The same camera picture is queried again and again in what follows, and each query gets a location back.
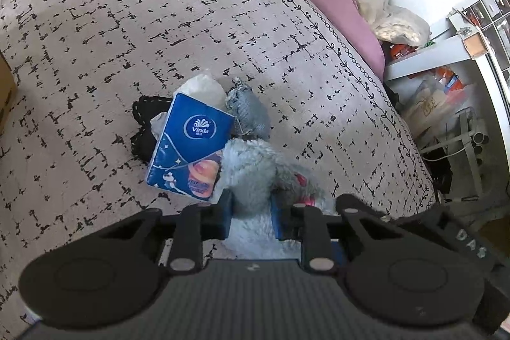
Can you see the black patterned white bed cover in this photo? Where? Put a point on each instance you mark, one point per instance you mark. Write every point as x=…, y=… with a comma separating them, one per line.
x=66, y=165

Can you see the black lace fabric piece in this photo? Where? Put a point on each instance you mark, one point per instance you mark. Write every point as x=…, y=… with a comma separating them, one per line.
x=143, y=143

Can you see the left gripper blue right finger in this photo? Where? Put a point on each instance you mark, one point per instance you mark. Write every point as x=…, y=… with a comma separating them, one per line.
x=307, y=225

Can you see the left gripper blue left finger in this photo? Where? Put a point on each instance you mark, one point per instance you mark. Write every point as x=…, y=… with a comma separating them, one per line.
x=195, y=224

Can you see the open brown cardboard box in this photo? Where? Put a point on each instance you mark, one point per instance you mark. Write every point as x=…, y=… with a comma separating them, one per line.
x=8, y=91

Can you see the pink blanket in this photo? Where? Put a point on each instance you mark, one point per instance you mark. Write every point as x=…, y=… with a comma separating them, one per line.
x=344, y=15

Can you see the blue Vinda tissue pack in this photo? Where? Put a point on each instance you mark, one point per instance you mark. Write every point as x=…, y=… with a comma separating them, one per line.
x=187, y=157

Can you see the white desk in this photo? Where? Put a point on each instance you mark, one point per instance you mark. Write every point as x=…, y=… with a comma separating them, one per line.
x=481, y=41

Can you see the fluffy light blue plush toy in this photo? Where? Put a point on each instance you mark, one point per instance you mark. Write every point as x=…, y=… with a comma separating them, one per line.
x=253, y=170

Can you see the blue denim heart pillow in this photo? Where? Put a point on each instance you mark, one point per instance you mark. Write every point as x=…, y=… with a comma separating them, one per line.
x=251, y=118

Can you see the white soft pouch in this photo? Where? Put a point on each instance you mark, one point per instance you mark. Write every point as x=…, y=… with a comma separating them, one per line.
x=203, y=87

